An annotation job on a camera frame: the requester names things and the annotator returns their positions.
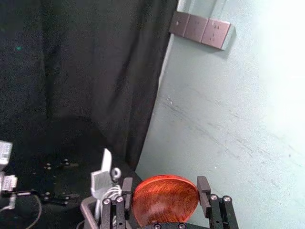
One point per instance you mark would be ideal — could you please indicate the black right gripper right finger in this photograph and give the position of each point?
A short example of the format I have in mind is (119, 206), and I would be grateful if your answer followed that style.
(204, 190)

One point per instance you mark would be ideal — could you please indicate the white plastic piece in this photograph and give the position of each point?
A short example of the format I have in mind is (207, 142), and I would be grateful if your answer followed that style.
(101, 181)

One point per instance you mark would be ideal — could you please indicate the grey wall socket plate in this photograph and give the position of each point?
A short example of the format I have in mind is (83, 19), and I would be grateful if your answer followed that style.
(202, 29)

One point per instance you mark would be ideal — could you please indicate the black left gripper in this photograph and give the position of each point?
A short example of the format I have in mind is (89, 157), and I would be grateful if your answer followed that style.
(6, 152)

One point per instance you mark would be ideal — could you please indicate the black table cloth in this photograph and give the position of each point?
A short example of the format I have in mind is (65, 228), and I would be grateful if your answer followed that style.
(83, 83)

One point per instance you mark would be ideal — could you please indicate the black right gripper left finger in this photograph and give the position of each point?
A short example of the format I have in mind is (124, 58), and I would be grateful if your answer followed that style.
(125, 190)

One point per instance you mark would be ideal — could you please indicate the orange round disc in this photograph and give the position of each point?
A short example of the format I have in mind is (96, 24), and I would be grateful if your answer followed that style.
(164, 200)

